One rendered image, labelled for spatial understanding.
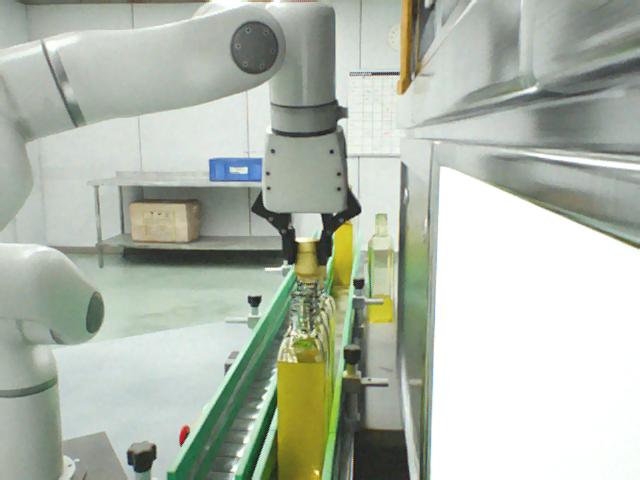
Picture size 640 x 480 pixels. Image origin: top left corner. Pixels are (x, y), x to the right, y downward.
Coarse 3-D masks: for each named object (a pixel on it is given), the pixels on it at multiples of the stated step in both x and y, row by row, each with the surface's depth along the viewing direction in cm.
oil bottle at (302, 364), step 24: (288, 336) 71; (312, 336) 71; (288, 360) 70; (312, 360) 69; (288, 384) 70; (312, 384) 70; (288, 408) 71; (312, 408) 70; (288, 432) 71; (312, 432) 71; (288, 456) 72; (312, 456) 71
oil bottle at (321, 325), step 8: (320, 320) 77; (288, 328) 76; (320, 328) 75; (328, 328) 77; (328, 336) 76; (328, 344) 75; (328, 352) 76; (328, 360) 76; (328, 368) 76; (328, 376) 76; (328, 384) 76; (328, 392) 77; (328, 400) 77; (328, 408) 77; (328, 416) 77; (328, 424) 77
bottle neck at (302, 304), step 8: (296, 296) 70; (304, 296) 69; (312, 296) 70; (296, 304) 70; (304, 304) 70; (312, 304) 70; (296, 312) 70; (304, 312) 70; (312, 312) 70; (296, 320) 70; (304, 320) 70; (312, 320) 71; (296, 328) 70; (304, 328) 70; (312, 328) 71
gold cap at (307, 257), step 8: (296, 240) 75; (304, 240) 75; (312, 240) 75; (296, 248) 75; (304, 248) 74; (312, 248) 74; (296, 256) 75; (304, 256) 74; (312, 256) 74; (320, 256) 75; (296, 264) 75; (304, 264) 74; (312, 264) 74; (320, 264) 75; (296, 272) 75; (304, 272) 75; (312, 272) 75; (320, 272) 76
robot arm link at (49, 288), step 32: (0, 256) 73; (32, 256) 73; (64, 256) 78; (0, 288) 71; (32, 288) 72; (64, 288) 76; (96, 288) 86; (32, 320) 75; (64, 320) 78; (96, 320) 85
